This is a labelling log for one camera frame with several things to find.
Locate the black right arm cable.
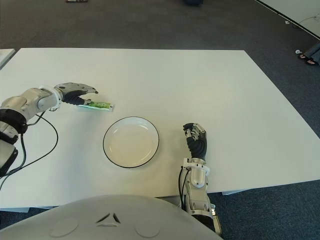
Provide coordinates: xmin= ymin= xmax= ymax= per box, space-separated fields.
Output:
xmin=177 ymin=166 xmax=189 ymax=209

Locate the grey robot torso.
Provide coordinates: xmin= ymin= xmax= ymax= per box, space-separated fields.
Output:
xmin=0 ymin=194 xmax=225 ymax=240

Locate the grey trouser leg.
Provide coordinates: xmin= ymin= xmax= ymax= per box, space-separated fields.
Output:
xmin=304 ymin=41 xmax=320 ymax=61

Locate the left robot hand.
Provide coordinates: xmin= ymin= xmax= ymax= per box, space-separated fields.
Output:
xmin=53 ymin=82 xmax=99 ymax=107

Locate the white desk with black edge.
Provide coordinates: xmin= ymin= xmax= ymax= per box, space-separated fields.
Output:
xmin=256 ymin=0 xmax=320 ymax=40

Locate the neighbouring white table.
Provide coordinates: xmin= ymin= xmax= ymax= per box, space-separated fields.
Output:
xmin=0 ymin=48 xmax=16 ymax=70

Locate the thin white cable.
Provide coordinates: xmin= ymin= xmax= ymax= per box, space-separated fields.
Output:
xmin=298 ymin=15 xmax=317 ymax=25

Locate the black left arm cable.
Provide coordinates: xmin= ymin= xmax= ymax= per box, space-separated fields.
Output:
xmin=0 ymin=111 xmax=59 ymax=189

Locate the white plate with black rim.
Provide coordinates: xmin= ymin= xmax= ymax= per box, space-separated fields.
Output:
xmin=102 ymin=116 xmax=160 ymax=168

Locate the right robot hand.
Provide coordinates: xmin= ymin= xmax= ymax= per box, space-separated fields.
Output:
xmin=182 ymin=122 xmax=209 ymax=161

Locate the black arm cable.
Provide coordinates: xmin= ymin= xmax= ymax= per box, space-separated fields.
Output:
xmin=177 ymin=166 xmax=189 ymax=209
xmin=0 ymin=111 xmax=59 ymax=189

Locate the green toothpaste tube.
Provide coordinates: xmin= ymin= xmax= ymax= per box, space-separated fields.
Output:
xmin=76 ymin=100 xmax=116 ymax=113

